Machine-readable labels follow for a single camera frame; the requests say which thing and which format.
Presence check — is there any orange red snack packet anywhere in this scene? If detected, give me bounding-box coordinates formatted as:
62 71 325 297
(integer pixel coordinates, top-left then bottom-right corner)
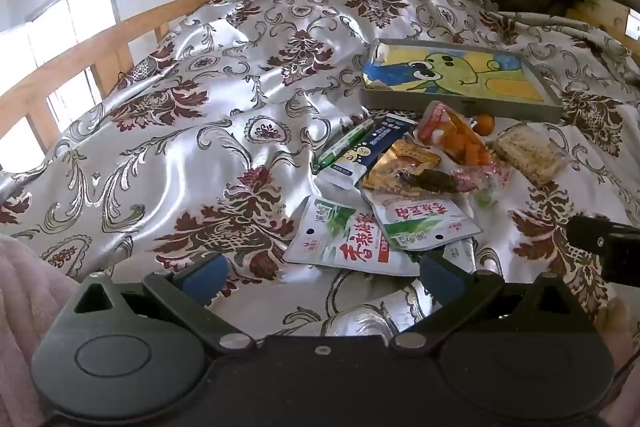
417 101 493 168

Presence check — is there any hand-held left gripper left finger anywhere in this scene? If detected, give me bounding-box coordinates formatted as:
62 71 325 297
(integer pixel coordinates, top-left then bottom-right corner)
72 253 256 355

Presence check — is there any floral satin blanket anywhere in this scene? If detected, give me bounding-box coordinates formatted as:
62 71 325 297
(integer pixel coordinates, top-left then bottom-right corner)
0 0 640 348

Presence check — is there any pink candy packet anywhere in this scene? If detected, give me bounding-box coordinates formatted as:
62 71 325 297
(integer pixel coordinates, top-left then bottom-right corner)
450 159 513 208

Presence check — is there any golden snack packet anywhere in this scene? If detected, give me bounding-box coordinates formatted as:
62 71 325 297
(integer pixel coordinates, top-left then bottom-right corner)
361 138 461 195

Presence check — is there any green stick snack packet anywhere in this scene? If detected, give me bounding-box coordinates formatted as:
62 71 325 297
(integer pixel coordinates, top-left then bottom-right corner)
311 118 376 172

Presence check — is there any tangerine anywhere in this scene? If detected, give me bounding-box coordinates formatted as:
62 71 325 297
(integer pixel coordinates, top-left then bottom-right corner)
472 113 496 136

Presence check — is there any dark blue white snack packet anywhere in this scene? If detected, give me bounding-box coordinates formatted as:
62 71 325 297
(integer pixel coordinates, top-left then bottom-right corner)
317 113 418 188

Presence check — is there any person's right hand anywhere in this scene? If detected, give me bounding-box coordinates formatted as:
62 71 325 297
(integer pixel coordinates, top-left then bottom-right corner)
599 296 638 375

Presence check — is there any large white green snack packet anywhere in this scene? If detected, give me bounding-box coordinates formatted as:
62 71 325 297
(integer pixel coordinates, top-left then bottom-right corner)
284 196 421 277

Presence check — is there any clear rice cracker packet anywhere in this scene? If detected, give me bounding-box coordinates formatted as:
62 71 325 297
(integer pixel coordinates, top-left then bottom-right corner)
487 123 571 188

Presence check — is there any pink fleece clothing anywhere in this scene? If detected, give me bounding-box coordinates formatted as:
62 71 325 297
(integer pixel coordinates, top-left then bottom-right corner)
0 234 81 427

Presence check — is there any small white green snack packet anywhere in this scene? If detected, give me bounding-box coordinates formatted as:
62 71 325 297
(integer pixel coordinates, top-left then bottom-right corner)
371 194 483 252

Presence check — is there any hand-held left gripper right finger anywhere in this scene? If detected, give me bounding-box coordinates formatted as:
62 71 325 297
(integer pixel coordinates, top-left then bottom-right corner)
391 253 571 353

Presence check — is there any wooden bed frame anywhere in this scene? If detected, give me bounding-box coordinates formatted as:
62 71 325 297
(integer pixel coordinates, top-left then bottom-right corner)
0 0 632 172

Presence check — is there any yellow blue cartoon painting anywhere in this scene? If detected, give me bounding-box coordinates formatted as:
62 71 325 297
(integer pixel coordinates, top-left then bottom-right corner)
362 43 547 104

